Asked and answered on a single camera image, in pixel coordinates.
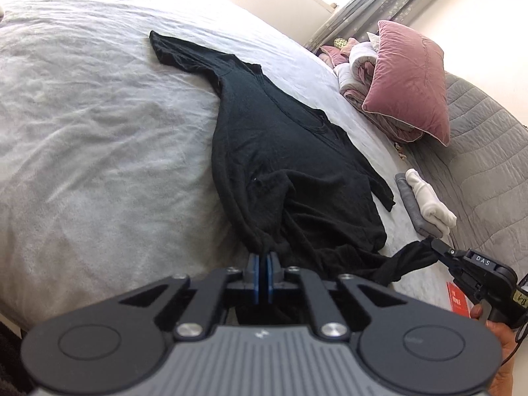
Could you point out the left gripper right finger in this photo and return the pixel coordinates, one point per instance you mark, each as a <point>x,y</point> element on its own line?
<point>304,298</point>

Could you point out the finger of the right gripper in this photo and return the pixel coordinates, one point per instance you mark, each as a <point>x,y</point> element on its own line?
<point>447,255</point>

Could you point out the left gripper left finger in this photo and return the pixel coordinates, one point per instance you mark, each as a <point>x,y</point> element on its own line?
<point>209,301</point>

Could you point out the black t-shirt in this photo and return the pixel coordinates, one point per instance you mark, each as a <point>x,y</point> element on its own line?
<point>290,181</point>

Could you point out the person right hand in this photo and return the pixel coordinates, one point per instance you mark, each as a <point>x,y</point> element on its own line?
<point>503,382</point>

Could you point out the grey folded garment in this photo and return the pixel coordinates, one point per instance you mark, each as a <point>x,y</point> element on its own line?
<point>423,227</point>

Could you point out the white folded garment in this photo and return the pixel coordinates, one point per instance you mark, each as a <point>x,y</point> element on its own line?
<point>432,209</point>

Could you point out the red booklet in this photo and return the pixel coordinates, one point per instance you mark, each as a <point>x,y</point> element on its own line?
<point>457,299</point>

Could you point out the grey quilted headboard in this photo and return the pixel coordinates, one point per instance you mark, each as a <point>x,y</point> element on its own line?
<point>481,176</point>

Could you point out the grey bed sheet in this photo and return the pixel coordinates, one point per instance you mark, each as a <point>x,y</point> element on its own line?
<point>105,152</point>

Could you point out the pink velvet pillow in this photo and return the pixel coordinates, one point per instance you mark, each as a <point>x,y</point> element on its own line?
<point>409,81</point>

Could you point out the folded grey pink quilt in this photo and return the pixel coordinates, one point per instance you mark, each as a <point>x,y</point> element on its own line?
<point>353,63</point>

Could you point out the grey window curtain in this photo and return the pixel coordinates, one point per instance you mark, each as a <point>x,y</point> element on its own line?
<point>357,18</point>

